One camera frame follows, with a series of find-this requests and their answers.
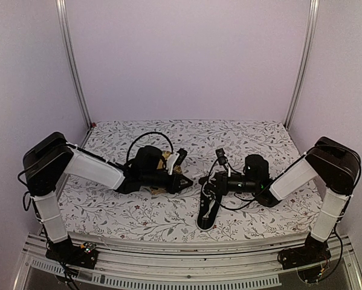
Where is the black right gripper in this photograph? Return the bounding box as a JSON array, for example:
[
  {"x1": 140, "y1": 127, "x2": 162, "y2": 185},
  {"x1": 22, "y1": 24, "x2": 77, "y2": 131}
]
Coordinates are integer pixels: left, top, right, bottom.
[{"x1": 199, "y1": 171, "x2": 259, "y2": 196}]

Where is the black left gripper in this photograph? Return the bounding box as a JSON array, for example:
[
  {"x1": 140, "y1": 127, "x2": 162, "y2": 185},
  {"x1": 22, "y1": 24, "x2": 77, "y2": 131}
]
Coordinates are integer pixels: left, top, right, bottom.
[{"x1": 141, "y1": 171, "x2": 194, "y2": 195}]

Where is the black white canvas sneaker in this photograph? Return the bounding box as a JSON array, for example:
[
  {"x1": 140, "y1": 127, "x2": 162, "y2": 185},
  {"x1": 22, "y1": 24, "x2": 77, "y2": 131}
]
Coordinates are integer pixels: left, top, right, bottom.
[{"x1": 196, "y1": 185, "x2": 223, "y2": 231}]

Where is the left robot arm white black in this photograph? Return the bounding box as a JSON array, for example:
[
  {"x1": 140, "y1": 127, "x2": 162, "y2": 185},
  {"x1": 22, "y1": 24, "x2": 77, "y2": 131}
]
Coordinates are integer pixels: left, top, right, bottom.
[{"x1": 17, "y1": 132, "x2": 193, "y2": 262}]

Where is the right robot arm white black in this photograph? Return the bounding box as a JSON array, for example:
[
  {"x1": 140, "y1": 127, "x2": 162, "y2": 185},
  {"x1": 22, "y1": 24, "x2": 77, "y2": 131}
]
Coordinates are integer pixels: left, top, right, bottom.
[{"x1": 196, "y1": 137, "x2": 362, "y2": 263}]

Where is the woven bamboo tray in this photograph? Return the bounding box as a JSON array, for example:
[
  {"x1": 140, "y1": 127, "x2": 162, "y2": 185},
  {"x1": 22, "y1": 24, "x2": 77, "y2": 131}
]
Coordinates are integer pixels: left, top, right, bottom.
[{"x1": 149, "y1": 151, "x2": 183, "y2": 195}]

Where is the floral patterned table mat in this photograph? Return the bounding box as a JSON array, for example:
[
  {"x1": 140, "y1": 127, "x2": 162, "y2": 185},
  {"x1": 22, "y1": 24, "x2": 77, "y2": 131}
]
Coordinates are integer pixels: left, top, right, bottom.
[{"x1": 59, "y1": 120, "x2": 322, "y2": 243}]

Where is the right black camera cable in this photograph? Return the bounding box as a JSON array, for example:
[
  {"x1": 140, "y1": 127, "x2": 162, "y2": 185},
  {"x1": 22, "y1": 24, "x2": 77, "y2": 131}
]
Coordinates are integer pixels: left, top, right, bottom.
[{"x1": 206, "y1": 158, "x2": 262, "y2": 211}]

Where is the black camera cable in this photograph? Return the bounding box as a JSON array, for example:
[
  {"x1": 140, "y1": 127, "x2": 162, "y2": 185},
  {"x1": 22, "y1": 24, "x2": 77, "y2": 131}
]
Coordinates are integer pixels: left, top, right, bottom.
[
  {"x1": 206, "y1": 158, "x2": 262, "y2": 211},
  {"x1": 126, "y1": 130, "x2": 174, "y2": 164}
]

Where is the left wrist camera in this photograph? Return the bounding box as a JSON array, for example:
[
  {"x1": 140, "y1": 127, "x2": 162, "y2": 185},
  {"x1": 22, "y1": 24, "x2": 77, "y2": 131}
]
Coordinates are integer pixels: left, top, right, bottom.
[{"x1": 166, "y1": 148, "x2": 187, "y2": 175}]

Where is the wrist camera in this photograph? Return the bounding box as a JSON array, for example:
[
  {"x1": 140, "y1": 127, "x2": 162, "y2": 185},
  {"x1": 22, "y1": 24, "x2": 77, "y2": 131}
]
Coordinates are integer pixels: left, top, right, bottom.
[
  {"x1": 215, "y1": 148, "x2": 231, "y2": 177},
  {"x1": 166, "y1": 148, "x2": 187, "y2": 175}
]

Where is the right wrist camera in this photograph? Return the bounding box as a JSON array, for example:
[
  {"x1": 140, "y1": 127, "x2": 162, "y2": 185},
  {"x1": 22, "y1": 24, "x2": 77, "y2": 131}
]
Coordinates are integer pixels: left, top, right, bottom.
[{"x1": 215, "y1": 148, "x2": 231, "y2": 177}]

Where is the left black camera cable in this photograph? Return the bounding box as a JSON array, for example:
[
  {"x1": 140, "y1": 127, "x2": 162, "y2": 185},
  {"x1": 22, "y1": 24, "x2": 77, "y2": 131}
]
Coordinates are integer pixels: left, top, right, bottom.
[{"x1": 126, "y1": 130, "x2": 174, "y2": 164}]

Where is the front aluminium rail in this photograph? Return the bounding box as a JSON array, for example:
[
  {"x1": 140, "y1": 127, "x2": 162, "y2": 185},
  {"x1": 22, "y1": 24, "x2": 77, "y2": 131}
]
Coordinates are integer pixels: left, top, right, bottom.
[{"x1": 13, "y1": 233, "x2": 362, "y2": 289}]

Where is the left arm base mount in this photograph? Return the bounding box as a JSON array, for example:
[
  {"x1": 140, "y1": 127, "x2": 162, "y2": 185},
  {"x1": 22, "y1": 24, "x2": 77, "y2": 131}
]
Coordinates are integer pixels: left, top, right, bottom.
[{"x1": 45, "y1": 242, "x2": 99, "y2": 269}]

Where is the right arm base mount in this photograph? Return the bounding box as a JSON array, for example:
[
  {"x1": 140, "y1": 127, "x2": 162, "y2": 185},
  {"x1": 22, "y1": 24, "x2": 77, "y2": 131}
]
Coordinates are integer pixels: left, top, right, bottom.
[{"x1": 277, "y1": 242, "x2": 331, "y2": 269}]

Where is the right aluminium frame post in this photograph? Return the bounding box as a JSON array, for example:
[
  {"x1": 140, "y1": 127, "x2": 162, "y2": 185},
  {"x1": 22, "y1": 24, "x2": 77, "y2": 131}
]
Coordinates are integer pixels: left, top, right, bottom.
[{"x1": 284, "y1": 0, "x2": 320, "y2": 131}]

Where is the aluminium frame post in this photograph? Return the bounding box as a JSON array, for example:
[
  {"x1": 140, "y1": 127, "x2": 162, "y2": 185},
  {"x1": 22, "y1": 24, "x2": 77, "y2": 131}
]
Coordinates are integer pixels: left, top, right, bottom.
[
  {"x1": 56, "y1": 0, "x2": 92, "y2": 129},
  {"x1": 284, "y1": 0, "x2": 320, "y2": 131}
]

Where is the left aluminium frame post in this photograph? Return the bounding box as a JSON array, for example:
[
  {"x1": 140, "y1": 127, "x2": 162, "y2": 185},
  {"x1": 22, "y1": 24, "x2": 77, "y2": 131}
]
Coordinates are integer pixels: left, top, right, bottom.
[{"x1": 56, "y1": 0, "x2": 92, "y2": 129}]

